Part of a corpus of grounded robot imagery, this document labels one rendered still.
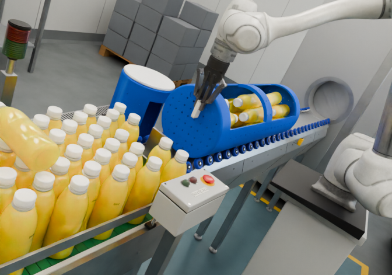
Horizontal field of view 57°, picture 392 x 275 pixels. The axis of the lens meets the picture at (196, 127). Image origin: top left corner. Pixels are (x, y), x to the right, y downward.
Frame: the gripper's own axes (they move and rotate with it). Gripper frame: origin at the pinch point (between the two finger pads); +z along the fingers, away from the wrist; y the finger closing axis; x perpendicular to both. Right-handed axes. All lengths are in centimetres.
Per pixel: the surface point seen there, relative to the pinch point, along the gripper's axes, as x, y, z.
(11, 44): -52, -36, -4
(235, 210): 92, 6, 78
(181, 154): -24.5, 14.8, 5.6
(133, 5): 267, -304, 30
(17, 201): -75, 15, 6
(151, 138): -12.2, -5.4, 14.7
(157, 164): -36.9, 15.9, 6.0
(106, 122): -36.8, -6.0, 6.0
